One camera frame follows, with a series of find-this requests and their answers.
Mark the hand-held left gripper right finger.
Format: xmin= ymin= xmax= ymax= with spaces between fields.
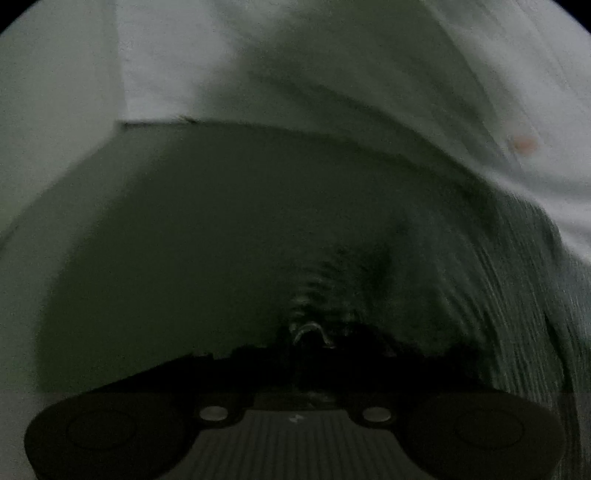
xmin=300 ymin=330 xmax=490 ymax=424

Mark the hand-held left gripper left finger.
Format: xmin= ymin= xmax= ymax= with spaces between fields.
xmin=106 ymin=340 xmax=302 ymax=424

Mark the grey-green towel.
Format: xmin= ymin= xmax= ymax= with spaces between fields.
xmin=277 ymin=185 xmax=591 ymax=480

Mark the pale carrot print sheet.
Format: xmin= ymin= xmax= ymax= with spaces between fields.
xmin=115 ymin=0 xmax=591 ymax=264

